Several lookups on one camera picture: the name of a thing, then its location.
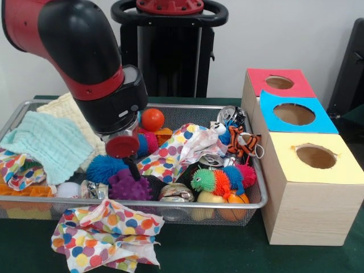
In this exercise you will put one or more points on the polka dot cloth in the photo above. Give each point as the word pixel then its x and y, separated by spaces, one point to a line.
pixel 179 152
pixel 17 169
pixel 108 236

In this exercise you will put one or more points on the wooden box with three holes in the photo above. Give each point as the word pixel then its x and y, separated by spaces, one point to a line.
pixel 307 199

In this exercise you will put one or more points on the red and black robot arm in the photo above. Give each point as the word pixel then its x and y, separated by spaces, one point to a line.
pixel 79 51

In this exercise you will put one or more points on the purple spiky ball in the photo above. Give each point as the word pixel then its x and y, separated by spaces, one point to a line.
pixel 128 189

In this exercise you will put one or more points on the small white baseball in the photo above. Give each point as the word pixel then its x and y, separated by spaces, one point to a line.
pixel 67 190

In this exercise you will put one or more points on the rainbow spiky caterpillar toy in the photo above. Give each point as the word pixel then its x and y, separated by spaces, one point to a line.
pixel 219 180

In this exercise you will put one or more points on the white knitted cloth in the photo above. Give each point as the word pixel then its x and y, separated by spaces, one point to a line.
pixel 65 111

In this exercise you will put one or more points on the green cloth side table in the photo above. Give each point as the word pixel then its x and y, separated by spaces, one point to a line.
pixel 355 116

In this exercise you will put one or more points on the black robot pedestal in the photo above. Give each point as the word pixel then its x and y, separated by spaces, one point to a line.
pixel 170 57

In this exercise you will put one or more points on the mint green knitted cloth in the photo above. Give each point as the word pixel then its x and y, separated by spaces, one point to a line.
pixel 48 145

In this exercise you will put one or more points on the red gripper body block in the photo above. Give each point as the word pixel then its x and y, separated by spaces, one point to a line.
pixel 122 147

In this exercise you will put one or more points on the small orange basketball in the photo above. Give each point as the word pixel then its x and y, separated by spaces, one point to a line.
pixel 234 202

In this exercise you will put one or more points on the black upright panel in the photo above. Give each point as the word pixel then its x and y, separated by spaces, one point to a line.
pixel 352 74

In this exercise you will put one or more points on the orange striped tiger toy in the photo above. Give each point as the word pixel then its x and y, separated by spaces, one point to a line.
pixel 243 142

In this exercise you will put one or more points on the orange toy building block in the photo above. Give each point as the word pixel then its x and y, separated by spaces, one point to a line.
pixel 23 193

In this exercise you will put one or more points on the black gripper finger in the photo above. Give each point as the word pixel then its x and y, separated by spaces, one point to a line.
pixel 133 169

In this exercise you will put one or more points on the small red ball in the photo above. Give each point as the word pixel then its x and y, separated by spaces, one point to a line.
pixel 152 119

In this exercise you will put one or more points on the blue spiky ball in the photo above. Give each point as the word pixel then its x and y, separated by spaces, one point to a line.
pixel 102 169

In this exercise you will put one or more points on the dented silver can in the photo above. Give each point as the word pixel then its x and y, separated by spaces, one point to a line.
pixel 175 192

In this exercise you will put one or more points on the crushed silver can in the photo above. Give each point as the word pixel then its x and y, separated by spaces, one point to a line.
pixel 211 161

